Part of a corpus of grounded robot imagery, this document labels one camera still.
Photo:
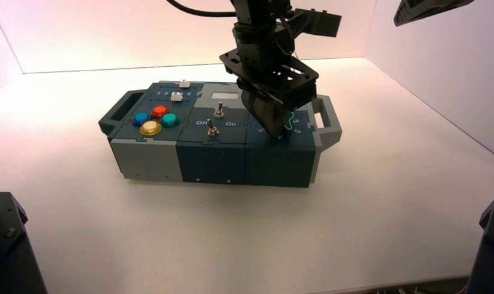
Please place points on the yellow dome button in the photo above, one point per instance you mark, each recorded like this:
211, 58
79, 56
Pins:
150, 128

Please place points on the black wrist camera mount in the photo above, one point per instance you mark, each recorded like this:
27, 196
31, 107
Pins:
316, 22

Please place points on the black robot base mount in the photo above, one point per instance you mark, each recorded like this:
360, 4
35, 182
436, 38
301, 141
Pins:
7, 247
492, 247

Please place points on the silver toggle switch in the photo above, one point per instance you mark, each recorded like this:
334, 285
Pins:
219, 110
211, 130

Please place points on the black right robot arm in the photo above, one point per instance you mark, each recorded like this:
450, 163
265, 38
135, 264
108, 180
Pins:
429, 10

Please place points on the blue grey control box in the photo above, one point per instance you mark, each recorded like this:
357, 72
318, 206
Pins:
214, 162

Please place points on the red dome button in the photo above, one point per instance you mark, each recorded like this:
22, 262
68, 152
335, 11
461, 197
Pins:
160, 111

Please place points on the teal dome button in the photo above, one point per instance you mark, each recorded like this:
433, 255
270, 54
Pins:
170, 120

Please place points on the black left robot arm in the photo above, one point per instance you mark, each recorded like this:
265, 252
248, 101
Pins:
255, 32

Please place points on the blue dome button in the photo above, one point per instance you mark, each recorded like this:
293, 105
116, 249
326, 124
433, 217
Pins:
141, 118

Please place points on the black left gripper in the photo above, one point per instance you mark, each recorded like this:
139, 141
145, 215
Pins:
267, 79

